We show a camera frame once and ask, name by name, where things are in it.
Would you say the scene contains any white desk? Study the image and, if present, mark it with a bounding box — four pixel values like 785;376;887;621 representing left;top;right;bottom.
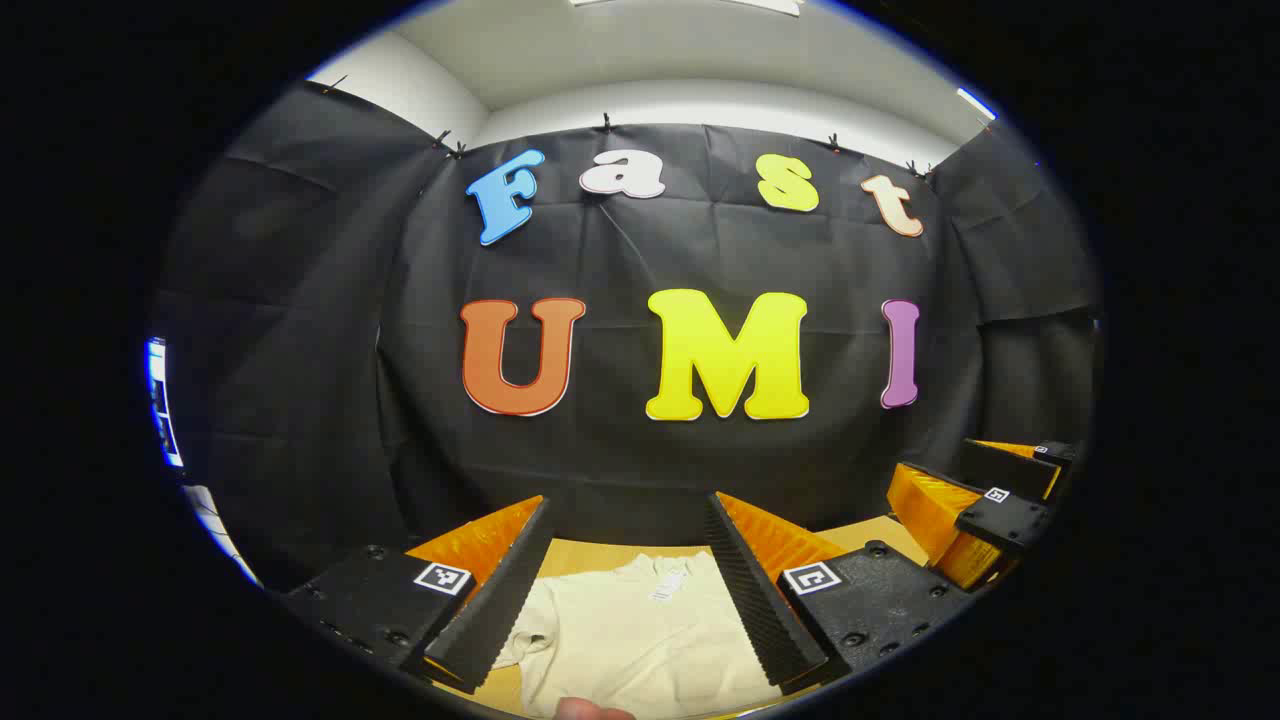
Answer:
183;485;263;589

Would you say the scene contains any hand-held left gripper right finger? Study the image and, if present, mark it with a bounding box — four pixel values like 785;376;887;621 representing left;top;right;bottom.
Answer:
703;490;976;698

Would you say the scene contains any cream sweater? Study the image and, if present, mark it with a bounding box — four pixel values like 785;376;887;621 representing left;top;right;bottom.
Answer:
495;550;791;720

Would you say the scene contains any computer monitor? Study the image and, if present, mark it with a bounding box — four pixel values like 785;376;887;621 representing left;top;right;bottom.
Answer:
146;338;187;471

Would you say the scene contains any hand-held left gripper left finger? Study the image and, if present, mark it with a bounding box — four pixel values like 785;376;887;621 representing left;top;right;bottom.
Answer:
283;494;556;695

